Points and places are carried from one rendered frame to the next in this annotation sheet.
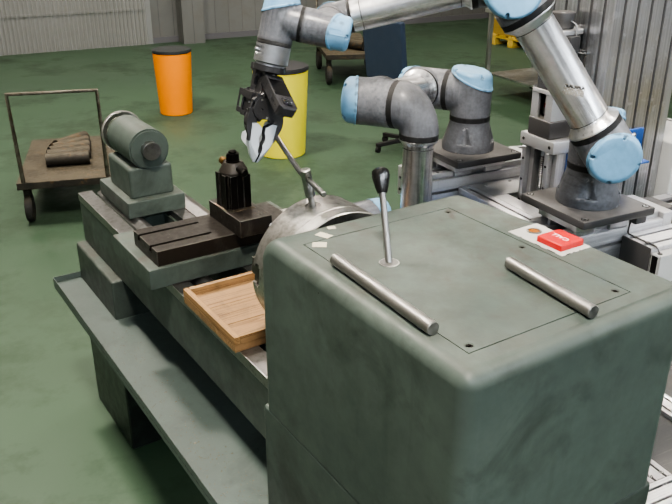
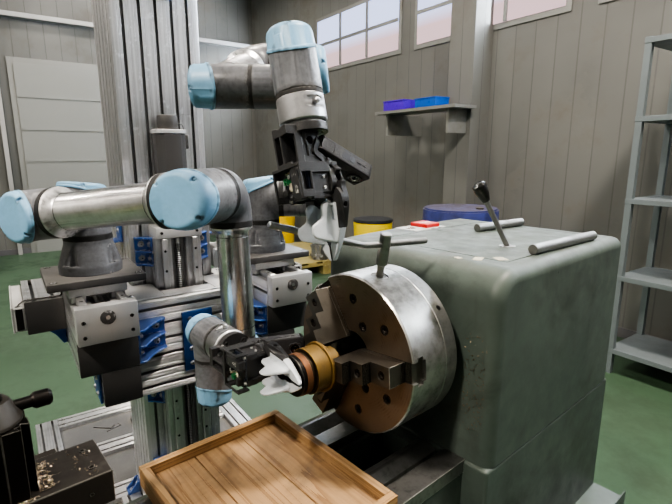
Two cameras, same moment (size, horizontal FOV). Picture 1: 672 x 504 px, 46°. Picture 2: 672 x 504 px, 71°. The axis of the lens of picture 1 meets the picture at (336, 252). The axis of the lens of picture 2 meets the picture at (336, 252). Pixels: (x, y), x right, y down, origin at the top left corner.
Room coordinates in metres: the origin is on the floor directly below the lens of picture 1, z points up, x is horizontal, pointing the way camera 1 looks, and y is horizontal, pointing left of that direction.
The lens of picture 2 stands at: (1.77, 0.90, 1.46)
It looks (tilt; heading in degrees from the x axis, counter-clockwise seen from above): 12 degrees down; 262
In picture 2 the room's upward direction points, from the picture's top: straight up
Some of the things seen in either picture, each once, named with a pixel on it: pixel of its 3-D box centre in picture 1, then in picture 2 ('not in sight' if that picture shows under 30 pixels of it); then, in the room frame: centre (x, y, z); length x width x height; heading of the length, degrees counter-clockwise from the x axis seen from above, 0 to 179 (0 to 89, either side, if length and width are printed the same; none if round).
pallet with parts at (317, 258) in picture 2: not in sight; (301, 249); (1.35, -5.36, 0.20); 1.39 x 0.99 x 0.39; 117
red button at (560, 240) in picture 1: (559, 241); (425, 225); (1.32, -0.41, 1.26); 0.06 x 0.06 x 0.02; 33
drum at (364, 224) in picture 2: not in sight; (372, 249); (0.58, -4.43, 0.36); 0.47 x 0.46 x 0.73; 117
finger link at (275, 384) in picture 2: not in sight; (276, 387); (1.77, 0.14, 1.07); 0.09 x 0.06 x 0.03; 122
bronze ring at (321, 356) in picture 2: not in sight; (312, 368); (1.70, 0.10, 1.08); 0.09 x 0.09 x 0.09; 33
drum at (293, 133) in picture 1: (281, 109); not in sight; (5.96, 0.42, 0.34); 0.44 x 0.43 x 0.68; 28
